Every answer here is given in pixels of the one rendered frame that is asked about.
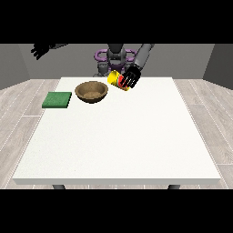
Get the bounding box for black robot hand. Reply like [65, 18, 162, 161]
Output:
[119, 66, 142, 90]
[30, 44, 51, 61]

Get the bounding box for yellow cup with melon print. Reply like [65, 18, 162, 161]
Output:
[106, 69, 131, 92]

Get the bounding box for brown wooden bowl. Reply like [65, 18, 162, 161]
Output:
[74, 80, 109, 105]

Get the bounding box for green square pad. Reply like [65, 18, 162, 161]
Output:
[41, 91, 73, 109]

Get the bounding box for grey robot trunk purple rings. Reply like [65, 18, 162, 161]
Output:
[92, 44, 138, 78]

